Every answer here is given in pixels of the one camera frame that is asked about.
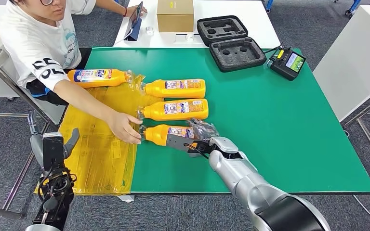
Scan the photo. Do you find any person's left hand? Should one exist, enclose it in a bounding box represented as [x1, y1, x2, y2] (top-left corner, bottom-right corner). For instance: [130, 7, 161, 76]
[126, 4, 148, 18]

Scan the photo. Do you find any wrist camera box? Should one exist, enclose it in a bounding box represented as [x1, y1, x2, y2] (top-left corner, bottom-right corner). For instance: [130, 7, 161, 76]
[42, 132, 65, 173]
[166, 133, 210, 158]

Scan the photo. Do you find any yellow plastic sheet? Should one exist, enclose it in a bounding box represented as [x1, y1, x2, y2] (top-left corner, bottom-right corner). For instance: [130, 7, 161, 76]
[33, 74, 165, 196]

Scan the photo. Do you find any open black foam case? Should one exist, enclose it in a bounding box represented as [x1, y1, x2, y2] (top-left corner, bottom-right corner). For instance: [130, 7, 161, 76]
[197, 15, 267, 73]

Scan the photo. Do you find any person's right hand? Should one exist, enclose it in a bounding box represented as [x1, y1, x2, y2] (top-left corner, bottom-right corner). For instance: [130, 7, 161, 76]
[106, 111, 144, 145]

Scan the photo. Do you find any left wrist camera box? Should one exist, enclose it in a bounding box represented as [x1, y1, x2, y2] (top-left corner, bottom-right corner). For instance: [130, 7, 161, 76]
[42, 132, 65, 173]

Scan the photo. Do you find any blue wheeled frame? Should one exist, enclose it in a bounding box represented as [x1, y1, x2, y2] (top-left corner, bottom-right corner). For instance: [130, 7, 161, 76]
[345, 0, 363, 17]

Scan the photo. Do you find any white paper packet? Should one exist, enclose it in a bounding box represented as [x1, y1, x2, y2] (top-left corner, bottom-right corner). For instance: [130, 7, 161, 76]
[173, 33, 203, 44]

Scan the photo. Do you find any person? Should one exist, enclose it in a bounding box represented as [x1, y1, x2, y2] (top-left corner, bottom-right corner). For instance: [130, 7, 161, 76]
[0, 0, 148, 146]

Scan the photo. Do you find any white table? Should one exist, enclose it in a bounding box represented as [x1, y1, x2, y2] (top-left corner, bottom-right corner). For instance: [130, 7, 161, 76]
[312, 4, 370, 123]
[112, 0, 281, 50]

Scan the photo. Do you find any green table mat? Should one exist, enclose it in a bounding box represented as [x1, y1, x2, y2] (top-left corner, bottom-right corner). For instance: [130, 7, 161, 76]
[82, 47, 370, 195]

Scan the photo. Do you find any black remote controller with screen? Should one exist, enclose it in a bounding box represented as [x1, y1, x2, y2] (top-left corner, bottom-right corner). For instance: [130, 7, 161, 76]
[269, 46, 307, 81]

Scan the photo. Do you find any tablet in blue cover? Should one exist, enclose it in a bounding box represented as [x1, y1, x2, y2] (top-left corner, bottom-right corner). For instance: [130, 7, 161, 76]
[123, 0, 144, 41]

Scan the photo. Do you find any closed cardboard box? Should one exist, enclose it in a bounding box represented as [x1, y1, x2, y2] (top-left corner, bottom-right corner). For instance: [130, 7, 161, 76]
[156, 0, 195, 33]

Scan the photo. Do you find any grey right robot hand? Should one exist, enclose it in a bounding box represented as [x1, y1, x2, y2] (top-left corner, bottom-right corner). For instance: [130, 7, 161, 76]
[186, 118, 220, 141]

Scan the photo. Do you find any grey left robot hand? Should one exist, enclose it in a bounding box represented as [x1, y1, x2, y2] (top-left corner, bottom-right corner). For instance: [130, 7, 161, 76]
[27, 110, 80, 170]

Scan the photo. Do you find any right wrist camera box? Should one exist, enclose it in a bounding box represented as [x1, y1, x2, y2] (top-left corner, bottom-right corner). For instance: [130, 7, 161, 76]
[166, 133, 210, 158]

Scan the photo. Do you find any orange detergent bottle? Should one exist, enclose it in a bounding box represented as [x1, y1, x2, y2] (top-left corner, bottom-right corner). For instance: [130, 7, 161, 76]
[136, 98, 210, 122]
[140, 78, 207, 99]
[139, 124, 205, 151]
[67, 68, 134, 89]

